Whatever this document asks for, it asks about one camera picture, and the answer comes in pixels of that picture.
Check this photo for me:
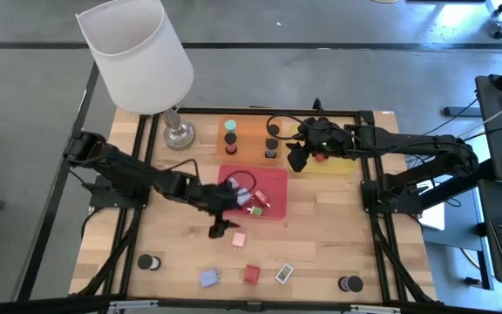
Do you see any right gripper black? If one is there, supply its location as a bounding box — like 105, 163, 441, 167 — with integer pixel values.
285, 116, 352, 174

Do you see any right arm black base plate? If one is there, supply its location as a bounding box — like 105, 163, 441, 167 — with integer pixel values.
360, 181, 424, 215

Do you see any pink plug adapter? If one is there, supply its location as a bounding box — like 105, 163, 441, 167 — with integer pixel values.
231, 231, 248, 252

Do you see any black front crossbar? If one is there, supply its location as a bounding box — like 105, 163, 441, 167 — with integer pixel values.
0, 294, 502, 314

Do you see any white cable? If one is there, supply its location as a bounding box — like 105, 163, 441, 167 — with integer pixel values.
449, 93, 502, 143

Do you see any black aluminium table frame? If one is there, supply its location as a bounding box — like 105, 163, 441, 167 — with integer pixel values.
70, 106, 438, 306

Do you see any red translucent plastic bin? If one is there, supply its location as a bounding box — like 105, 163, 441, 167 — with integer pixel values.
214, 164, 289, 222

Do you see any yellow translucent plastic bin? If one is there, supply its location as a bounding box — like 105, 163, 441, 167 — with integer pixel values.
288, 123, 359, 175

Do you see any black hourglass red sand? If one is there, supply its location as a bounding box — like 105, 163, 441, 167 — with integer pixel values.
224, 132, 238, 155

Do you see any black hourglass blue sand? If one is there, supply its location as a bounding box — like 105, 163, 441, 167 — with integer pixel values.
264, 137, 279, 159

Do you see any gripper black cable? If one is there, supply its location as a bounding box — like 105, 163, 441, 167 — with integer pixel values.
163, 159, 259, 206
266, 113, 317, 143

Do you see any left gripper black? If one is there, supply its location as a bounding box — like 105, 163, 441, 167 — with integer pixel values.
196, 182, 241, 240

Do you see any red plug adapter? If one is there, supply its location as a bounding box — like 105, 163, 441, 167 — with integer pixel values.
243, 263, 261, 286

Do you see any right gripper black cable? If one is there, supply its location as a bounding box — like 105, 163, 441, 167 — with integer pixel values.
266, 113, 317, 143

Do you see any black workstation desk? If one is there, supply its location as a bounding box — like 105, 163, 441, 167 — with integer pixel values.
442, 54, 502, 289

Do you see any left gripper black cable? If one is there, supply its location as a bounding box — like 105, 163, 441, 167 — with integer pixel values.
163, 159, 259, 206

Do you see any maroon plug adapter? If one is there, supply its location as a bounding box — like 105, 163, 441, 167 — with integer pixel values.
253, 189, 272, 209

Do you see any silver table lamp white shade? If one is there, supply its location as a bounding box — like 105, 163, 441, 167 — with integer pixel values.
75, 0, 198, 152

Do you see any black hourglass purple sand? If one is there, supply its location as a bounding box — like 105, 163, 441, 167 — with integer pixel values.
337, 275, 364, 294

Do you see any orange translucent plastic bin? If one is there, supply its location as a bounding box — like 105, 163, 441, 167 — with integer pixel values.
215, 115, 283, 169

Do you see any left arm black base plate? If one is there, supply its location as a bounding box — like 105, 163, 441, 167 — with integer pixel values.
88, 172, 153, 209

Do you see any black hourglass white sand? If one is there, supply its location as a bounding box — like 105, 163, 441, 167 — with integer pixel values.
137, 254, 163, 272

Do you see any white rectangular desk clock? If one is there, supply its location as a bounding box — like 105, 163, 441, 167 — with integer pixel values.
275, 262, 295, 285

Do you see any white sheet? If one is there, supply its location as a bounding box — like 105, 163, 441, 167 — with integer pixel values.
416, 178, 446, 231

